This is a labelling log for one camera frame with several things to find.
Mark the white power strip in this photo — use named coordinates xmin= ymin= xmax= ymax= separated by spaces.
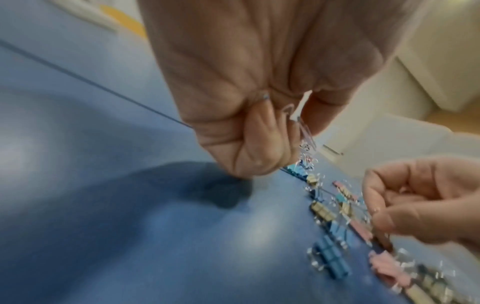
xmin=48 ymin=0 xmax=118 ymax=32

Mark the clear two-compartment plastic box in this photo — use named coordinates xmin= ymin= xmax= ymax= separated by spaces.
xmin=298 ymin=130 xmax=345 ymax=171

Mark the person's left hand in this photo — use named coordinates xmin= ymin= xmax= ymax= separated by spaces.
xmin=136 ymin=0 xmax=417 ymax=179

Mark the large yellow chair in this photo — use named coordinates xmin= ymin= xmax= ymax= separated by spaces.
xmin=99 ymin=4 xmax=149 ymax=40

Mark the person's right hand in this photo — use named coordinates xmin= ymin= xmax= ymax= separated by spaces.
xmin=361 ymin=157 xmax=480 ymax=253

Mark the group of pastel binder clips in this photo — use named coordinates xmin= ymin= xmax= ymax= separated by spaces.
xmin=281 ymin=157 xmax=470 ymax=304

